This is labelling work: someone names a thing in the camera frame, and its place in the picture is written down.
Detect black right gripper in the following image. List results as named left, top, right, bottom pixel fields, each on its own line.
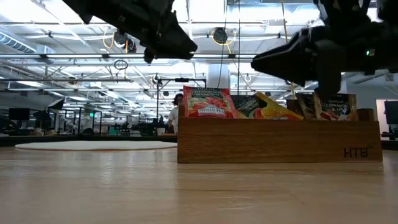
left=251, top=0, right=398, bottom=101

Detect black computer monitor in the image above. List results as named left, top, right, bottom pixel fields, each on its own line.
left=384, top=100, right=398, bottom=125
left=8, top=108, right=31, bottom=121

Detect white round plate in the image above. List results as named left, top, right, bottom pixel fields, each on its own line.
left=14, top=140, right=178, bottom=152

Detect wooden tea box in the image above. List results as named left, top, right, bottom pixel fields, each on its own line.
left=177, top=104, right=384, bottom=164

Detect large black cord reel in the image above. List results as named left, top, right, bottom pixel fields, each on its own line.
left=211, top=27, right=229, bottom=45
left=113, top=30, right=137, bottom=54

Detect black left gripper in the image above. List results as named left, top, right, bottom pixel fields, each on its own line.
left=104, top=0, right=198, bottom=65

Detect red strawberry tea bag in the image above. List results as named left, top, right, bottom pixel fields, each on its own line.
left=183, top=85, right=239, bottom=119

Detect person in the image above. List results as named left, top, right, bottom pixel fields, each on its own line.
left=167, top=93, right=185, bottom=135

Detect orange mango tea bag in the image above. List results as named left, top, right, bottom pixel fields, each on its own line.
left=230, top=91, right=305, bottom=121

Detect black hanging cable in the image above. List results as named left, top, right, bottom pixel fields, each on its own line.
left=237, top=0, right=241, bottom=96

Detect black workstation frame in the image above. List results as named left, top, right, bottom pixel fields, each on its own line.
left=156, top=77, right=208, bottom=137

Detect beige vanilla tea bag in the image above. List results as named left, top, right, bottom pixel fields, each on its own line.
left=313, top=92, right=358, bottom=122

